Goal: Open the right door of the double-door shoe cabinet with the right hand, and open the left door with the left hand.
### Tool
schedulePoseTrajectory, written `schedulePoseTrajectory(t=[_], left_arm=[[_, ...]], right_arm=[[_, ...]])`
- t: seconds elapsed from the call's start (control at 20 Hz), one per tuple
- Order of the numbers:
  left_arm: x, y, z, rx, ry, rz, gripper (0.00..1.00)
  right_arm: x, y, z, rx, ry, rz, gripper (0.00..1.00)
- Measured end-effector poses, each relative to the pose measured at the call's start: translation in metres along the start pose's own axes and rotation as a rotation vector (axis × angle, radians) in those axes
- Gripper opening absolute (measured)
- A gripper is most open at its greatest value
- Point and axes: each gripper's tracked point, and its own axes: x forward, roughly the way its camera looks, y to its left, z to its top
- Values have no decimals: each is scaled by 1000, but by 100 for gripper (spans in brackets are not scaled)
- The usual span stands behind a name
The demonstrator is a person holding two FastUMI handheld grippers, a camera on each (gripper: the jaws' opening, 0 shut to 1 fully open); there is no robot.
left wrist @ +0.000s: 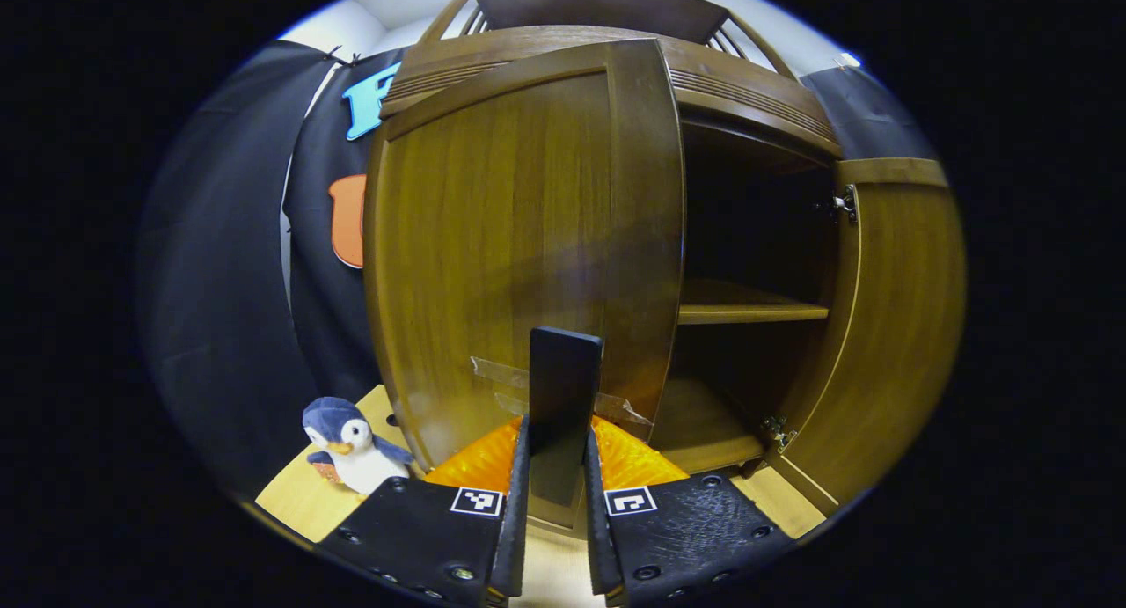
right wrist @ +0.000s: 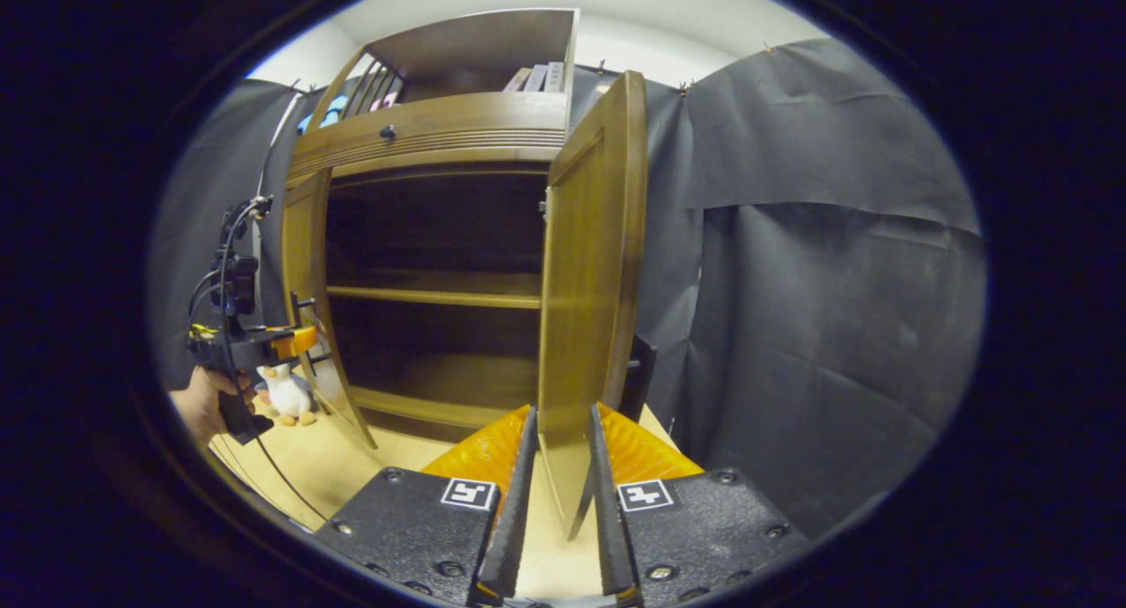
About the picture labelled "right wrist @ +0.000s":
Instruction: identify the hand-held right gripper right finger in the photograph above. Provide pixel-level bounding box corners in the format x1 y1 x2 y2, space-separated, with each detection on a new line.
588 403 815 607

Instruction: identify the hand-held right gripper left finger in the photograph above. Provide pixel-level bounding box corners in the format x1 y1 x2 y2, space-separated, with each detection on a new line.
312 404 539 607

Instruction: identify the wooden shoe cabinet door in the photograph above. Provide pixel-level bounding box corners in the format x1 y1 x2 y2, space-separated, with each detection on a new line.
537 70 649 540
280 170 379 451

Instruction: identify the wooden double-door shoe cabinet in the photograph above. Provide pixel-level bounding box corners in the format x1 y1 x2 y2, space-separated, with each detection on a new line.
280 8 581 446

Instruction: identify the penguin plush toy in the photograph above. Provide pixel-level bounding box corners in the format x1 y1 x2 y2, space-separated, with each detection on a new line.
255 362 319 429

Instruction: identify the wooden drawer with black knob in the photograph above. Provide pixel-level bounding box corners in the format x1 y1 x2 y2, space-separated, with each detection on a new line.
289 92 568 179

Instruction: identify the black backdrop cloth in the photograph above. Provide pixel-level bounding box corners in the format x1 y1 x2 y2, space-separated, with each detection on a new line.
145 38 988 538

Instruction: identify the black cable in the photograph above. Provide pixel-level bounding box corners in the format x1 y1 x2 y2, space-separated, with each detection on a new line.
211 430 331 523

